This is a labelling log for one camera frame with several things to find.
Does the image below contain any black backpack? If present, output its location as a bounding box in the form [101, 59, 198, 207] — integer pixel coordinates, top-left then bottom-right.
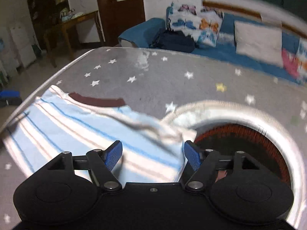
[149, 29, 196, 53]

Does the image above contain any beige pillow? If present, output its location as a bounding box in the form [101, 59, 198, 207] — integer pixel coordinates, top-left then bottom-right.
[234, 21, 284, 67]

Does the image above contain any butterfly pillow left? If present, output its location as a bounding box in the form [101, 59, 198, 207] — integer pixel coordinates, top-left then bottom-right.
[166, 3, 224, 47]

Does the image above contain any pink cloth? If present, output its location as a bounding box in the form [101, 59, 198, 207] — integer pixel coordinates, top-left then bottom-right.
[281, 48, 300, 79]

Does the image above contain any butterfly pillow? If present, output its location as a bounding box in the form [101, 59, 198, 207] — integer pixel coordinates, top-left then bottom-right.
[166, 3, 224, 47]
[295, 38, 307, 80]

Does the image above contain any black round induction cooker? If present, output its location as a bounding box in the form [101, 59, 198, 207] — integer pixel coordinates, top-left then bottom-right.
[194, 124, 291, 185]

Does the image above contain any white refrigerator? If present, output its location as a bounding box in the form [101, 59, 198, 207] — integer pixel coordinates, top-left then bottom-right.
[9, 22, 36, 68]

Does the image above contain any dark wooden shelf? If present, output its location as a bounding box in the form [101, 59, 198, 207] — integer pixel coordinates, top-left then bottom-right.
[27, 0, 69, 50]

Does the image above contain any butterfly pillow right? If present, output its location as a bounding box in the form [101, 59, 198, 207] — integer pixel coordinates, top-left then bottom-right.
[295, 38, 307, 80]

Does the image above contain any wooden desk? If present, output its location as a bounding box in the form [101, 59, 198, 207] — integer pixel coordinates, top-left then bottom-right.
[43, 10, 106, 68]

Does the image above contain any blue striped shirt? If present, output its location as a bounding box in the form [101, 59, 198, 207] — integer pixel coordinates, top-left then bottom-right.
[2, 85, 197, 184]

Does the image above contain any brown wooden door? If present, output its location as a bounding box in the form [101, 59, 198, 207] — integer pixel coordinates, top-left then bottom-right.
[97, 0, 145, 46]

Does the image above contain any blue sofa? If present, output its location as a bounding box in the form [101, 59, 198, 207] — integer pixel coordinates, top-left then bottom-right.
[118, 13, 306, 85]

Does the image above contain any grey star tablecloth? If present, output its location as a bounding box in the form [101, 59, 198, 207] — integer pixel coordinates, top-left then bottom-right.
[1, 47, 306, 229]

